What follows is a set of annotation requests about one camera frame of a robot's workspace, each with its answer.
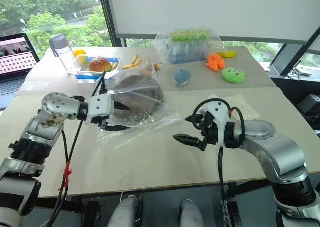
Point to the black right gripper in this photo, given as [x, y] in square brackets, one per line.
[208, 130]

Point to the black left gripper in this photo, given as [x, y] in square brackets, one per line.
[103, 122]

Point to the clear plastic bag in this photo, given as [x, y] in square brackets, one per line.
[140, 127]

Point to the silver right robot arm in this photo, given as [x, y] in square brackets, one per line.
[277, 149]

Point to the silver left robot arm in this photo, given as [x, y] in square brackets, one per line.
[57, 104]

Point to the brown cap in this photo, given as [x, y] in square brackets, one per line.
[140, 94]

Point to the clear bag around tube rack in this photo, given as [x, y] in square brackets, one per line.
[162, 49]

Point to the toy french fry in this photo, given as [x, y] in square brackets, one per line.
[128, 66]
[138, 62]
[134, 59]

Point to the clear tray with blue trim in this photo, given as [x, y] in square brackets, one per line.
[87, 75]

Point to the blue grey plush toy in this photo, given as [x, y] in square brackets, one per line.
[182, 77]

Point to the toy hamburger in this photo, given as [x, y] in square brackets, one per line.
[100, 64]

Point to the yellow green toy fruit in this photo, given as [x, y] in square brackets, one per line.
[84, 60]

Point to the green round plush toy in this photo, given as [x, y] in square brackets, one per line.
[233, 75]

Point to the orange plush toy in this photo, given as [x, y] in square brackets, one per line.
[215, 62]

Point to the yellow toy lemon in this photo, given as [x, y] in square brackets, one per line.
[79, 53]

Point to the clear water bottle purple lid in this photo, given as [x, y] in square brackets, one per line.
[65, 55]

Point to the rack of green capped tubes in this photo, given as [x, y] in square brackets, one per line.
[190, 45]

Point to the yellow toy banana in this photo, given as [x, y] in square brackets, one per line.
[228, 54]

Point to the open laptop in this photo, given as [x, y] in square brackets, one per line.
[15, 59]

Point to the white projection screen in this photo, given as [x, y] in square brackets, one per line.
[212, 9]

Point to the black box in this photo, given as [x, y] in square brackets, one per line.
[310, 103]

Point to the dark monitor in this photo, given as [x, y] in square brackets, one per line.
[292, 59]

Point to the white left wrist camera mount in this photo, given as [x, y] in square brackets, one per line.
[100, 105]

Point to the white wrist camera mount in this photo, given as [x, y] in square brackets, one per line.
[220, 117]
[100, 105]

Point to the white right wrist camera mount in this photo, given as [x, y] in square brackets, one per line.
[220, 117]

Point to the black window frame post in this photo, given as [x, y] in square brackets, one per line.
[107, 14]

